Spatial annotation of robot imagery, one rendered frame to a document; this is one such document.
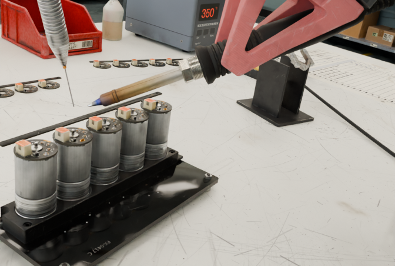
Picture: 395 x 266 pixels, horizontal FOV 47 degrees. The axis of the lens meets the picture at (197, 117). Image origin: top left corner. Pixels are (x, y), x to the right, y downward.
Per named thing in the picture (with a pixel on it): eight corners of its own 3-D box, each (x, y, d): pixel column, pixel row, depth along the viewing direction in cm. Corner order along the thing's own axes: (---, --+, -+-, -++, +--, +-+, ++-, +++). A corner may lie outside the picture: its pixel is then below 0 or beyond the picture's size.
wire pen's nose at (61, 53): (49, 67, 25) (43, 43, 24) (62, 57, 26) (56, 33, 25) (66, 72, 25) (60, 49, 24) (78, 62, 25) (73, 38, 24)
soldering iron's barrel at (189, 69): (106, 116, 28) (206, 81, 28) (96, 94, 27) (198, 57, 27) (106, 107, 29) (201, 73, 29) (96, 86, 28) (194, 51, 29)
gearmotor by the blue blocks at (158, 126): (170, 162, 38) (178, 105, 36) (151, 172, 36) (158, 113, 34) (148, 151, 40) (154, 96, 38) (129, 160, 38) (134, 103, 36)
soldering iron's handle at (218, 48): (209, 90, 28) (405, 21, 28) (197, 53, 27) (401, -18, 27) (202, 77, 30) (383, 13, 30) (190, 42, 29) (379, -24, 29)
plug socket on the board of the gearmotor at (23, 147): (35, 153, 27) (35, 142, 27) (22, 157, 26) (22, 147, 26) (26, 148, 27) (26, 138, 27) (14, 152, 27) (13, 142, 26)
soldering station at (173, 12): (228, 47, 82) (238, -7, 79) (188, 56, 74) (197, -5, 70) (166, 27, 90) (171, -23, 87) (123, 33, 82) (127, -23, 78)
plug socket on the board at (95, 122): (104, 127, 31) (105, 118, 31) (95, 130, 31) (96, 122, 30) (96, 123, 32) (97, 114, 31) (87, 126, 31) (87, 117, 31)
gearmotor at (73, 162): (96, 201, 32) (100, 135, 30) (68, 216, 30) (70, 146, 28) (72, 187, 33) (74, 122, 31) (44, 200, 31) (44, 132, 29)
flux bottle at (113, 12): (124, 37, 79) (129, -22, 75) (117, 42, 76) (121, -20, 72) (106, 34, 79) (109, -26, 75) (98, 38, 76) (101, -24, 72)
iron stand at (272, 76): (257, 145, 55) (307, 100, 48) (227, 86, 58) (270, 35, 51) (292, 138, 58) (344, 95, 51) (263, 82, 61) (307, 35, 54)
